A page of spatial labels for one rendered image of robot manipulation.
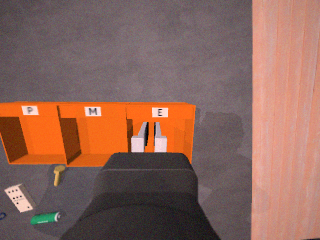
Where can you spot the orange three-compartment bin rack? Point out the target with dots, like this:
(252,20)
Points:
(88,133)

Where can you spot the white domino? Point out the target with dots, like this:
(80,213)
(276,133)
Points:
(21,197)

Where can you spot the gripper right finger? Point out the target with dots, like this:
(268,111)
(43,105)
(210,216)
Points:
(160,142)

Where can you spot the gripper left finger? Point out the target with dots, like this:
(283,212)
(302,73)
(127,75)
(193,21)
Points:
(138,142)

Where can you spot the green aa battery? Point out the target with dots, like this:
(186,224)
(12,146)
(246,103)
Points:
(46,218)

